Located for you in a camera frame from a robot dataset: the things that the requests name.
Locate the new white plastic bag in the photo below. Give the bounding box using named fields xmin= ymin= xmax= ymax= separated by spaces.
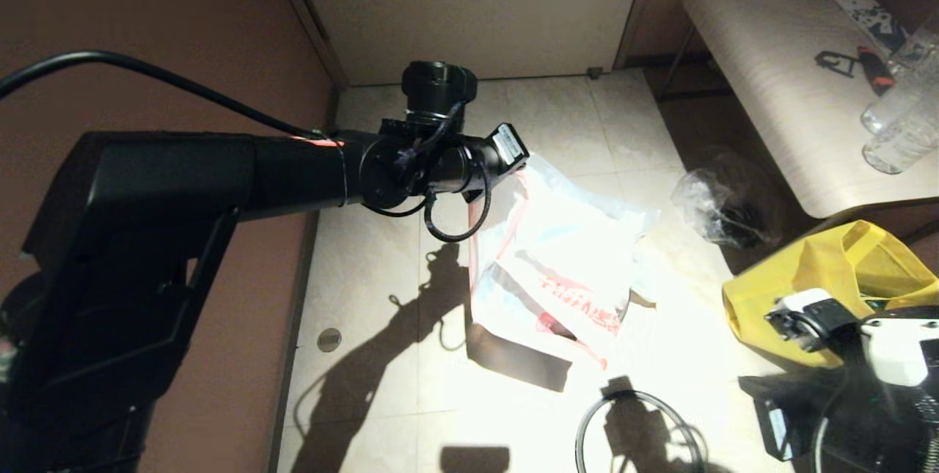
xmin=469 ymin=169 xmax=635 ymax=371

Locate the black bin rim ring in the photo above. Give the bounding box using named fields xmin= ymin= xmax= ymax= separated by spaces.
xmin=574 ymin=390 xmax=705 ymax=473

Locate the yellow shopping bag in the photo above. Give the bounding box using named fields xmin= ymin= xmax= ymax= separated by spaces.
xmin=723 ymin=220 xmax=939 ymax=370

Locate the crumpled clear plastic bag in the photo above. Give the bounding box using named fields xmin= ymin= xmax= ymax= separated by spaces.
xmin=671 ymin=169 xmax=778 ymax=250

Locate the black cylindrical left wrist motor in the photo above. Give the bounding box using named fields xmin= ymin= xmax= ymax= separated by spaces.
xmin=401 ymin=61 xmax=479 ymax=135

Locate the white cabinet panel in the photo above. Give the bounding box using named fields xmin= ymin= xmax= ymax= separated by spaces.
xmin=286 ymin=0 xmax=650 ymax=87

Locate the black metal table leg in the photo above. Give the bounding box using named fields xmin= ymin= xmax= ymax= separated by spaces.
xmin=653 ymin=24 xmax=696 ymax=101

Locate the clear plastic bottle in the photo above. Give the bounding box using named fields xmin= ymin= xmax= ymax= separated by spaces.
xmin=862 ymin=114 xmax=939 ymax=175
xmin=889 ymin=15 xmax=939 ymax=78
xmin=860 ymin=55 xmax=939 ymax=135

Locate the dark robot chest edge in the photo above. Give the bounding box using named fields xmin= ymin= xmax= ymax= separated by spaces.
xmin=440 ymin=447 xmax=511 ymax=473

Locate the beige wood-grain table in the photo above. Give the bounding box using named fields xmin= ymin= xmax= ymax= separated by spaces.
xmin=681 ymin=0 xmax=939 ymax=219

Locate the red black hand tool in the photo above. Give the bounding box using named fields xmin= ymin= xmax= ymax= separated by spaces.
xmin=856 ymin=45 xmax=896 ymax=95

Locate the black clip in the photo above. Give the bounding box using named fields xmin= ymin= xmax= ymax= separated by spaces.
xmin=814 ymin=51 xmax=855 ymax=79

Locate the blue white printed paper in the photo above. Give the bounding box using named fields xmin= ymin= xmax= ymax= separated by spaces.
xmin=834 ymin=0 xmax=913 ymax=54

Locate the black left wrist camera cable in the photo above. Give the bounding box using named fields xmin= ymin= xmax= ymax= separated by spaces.
xmin=363 ymin=165 xmax=491 ymax=243

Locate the black cylindrical right wrist camera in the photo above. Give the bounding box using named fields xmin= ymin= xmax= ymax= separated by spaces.
xmin=764 ymin=288 xmax=859 ymax=353

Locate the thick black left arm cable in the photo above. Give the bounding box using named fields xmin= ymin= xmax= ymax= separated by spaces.
xmin=0 ymin=51 xmax=327 ymax=140

